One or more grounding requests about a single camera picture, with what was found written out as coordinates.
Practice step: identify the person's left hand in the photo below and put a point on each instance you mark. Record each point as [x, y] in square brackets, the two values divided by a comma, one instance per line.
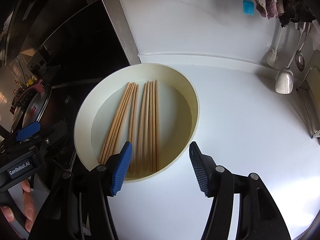
[28, 205]

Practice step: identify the round cream plate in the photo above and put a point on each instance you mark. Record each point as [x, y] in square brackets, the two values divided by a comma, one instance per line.
[175, 110]

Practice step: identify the metal spoon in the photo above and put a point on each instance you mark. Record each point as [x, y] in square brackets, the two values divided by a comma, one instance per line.
[300, 62]

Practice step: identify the row of condiment bottles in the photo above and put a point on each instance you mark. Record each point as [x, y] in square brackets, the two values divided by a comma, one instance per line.
[27, 81]

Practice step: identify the metal spatula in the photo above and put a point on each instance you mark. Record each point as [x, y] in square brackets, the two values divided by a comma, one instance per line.
[284, 80]

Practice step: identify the bundle of wooden chopsticks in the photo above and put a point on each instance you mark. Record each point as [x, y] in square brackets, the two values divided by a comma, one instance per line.
[147, 120]

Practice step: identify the dark cloth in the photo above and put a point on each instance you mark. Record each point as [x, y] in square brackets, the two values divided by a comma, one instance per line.
[295, 12]

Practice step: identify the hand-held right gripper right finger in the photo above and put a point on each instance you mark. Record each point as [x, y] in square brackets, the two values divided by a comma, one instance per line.
[200, 170]

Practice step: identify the blue silicone brush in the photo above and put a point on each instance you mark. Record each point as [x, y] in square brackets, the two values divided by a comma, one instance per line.
[248, 7]

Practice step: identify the steel range hood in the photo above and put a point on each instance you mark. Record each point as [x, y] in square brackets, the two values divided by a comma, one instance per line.
[37, 30]

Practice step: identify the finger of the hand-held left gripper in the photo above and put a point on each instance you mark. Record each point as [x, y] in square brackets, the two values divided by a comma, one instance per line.
[51, 137]
[27, 131]

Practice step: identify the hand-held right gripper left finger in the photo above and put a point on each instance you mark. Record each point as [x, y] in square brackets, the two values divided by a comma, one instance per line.
[122, 170]

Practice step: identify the steel wall trim strip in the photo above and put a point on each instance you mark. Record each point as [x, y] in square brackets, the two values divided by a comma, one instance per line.
[122, 30]

